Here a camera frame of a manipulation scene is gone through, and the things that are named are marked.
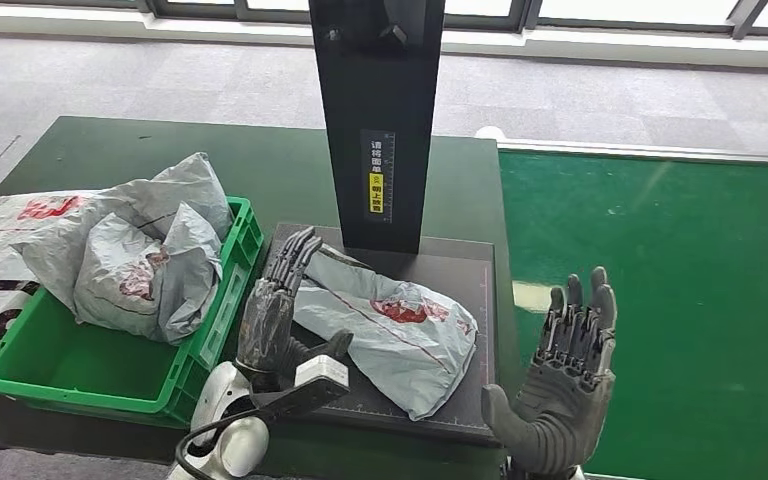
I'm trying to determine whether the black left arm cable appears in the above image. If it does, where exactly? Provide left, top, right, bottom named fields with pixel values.
left=173, top=407, right=273, bottom=480

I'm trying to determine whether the white parcel with red print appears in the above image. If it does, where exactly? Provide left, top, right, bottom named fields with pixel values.
left=293, top=245, right=479, bottom=423
left=11, top=152, right=234, bottom=313

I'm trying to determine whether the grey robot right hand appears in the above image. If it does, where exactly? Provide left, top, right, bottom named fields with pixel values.
left=481, top=266, right=618, bottom=480

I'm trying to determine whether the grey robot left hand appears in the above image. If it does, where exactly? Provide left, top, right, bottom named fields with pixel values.
left=234, top=227, right=355, bottom=392

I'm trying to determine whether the green conveyor belt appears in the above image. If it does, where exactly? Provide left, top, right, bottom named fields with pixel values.
left=497, top=140, right=768, bottom=480

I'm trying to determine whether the grey plastic parcel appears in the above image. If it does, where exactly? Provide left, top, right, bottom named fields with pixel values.
left=73, top=201, right=224, bottom=347

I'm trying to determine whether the yellow and black label sticker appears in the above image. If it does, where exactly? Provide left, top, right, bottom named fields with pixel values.
left=361, top=129, right=397, bottom=225

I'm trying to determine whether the green plastic crate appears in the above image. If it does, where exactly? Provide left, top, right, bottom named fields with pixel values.
left=0, top=195, right=266, bottom=429

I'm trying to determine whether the black inbound scanner machine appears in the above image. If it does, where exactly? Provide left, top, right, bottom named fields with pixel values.
left=251, top=0, right=498, bottom=444

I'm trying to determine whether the dark window frame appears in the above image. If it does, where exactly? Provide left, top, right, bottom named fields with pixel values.
left=0, top=0, right=768, bottom=42

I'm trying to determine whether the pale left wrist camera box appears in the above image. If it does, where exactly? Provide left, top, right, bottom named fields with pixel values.
left=251, top=355, right=351, bottom=420

